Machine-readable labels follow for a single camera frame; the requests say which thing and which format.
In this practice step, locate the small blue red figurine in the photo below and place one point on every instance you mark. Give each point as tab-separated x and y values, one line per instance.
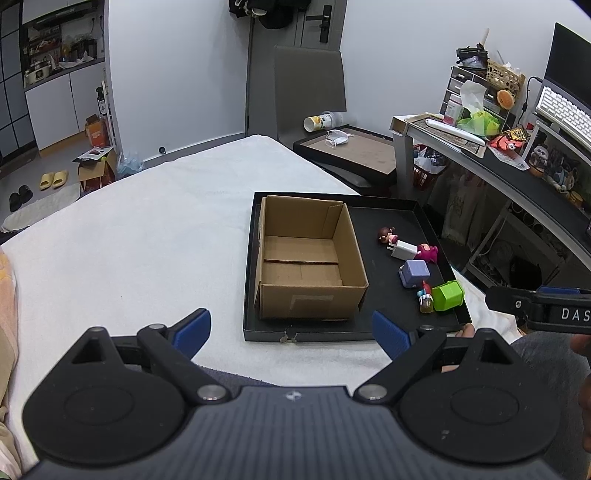
426	300

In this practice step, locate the black slippers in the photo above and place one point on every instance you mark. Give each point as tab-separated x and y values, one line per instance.
22	196

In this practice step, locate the red snack packet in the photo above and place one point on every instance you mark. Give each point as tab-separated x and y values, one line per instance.
512	140

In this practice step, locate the white keyboard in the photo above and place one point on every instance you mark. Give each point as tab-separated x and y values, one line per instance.
569	117

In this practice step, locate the white charger block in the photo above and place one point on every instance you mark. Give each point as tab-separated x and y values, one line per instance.
403	250

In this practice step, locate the paper cup stack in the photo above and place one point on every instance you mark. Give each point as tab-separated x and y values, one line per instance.
327	120

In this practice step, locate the pink jar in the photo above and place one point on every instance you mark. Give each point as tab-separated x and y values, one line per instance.
453	112

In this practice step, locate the black tray with cardboard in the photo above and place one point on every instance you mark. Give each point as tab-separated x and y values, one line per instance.
366	163

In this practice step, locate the yellow slipper left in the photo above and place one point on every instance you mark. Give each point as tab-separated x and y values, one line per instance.
46	181

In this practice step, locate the yellow slipper right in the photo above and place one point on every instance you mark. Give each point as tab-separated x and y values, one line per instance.
60	178

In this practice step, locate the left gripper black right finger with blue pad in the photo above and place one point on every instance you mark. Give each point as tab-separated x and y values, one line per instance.
414	354

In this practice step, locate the woven basket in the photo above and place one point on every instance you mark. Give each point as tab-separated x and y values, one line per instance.
503	77

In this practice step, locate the green tissue pack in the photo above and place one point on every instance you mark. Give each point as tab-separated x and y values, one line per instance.
479	122

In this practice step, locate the purple cube toy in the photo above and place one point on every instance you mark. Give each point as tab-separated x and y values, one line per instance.
413	273

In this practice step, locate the brown-haired doll figurine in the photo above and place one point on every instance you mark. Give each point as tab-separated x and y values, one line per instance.
387	236

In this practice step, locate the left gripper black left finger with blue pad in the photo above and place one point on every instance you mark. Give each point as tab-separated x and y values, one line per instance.
170	351

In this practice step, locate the yellow slipper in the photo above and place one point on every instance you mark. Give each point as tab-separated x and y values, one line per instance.
46	181
60	178

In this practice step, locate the grey desk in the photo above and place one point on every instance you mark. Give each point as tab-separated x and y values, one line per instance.
538	198

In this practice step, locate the black monitor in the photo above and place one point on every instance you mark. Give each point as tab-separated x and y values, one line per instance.
569	64

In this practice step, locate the grey door with handle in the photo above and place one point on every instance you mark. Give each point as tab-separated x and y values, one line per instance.
305	24

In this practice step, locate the white kitchen cabinet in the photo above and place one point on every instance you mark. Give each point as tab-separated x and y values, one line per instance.
64	55

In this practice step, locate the orange box on floor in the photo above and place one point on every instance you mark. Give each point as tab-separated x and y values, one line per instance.
96	132

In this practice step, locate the person's right hand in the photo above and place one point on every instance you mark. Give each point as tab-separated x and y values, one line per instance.
580	344

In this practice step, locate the grey chair back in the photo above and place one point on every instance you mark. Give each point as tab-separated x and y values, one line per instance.
307	82

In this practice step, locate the white face mask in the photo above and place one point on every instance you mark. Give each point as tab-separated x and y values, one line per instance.
336	138

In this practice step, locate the magenta dragon fruit toy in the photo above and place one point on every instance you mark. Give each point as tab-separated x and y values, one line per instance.
427	253

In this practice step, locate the green cube toy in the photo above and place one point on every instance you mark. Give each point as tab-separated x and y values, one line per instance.
448	296

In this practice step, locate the grey drawer organizer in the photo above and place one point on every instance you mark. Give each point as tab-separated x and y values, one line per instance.
458	77

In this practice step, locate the cardboard box on floor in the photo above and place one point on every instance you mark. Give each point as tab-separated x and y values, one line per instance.
96	168

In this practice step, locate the black shallow tray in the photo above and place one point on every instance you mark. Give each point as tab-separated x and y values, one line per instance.
385	293

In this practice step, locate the brown cardboard box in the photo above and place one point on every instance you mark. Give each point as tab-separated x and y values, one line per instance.
309	264

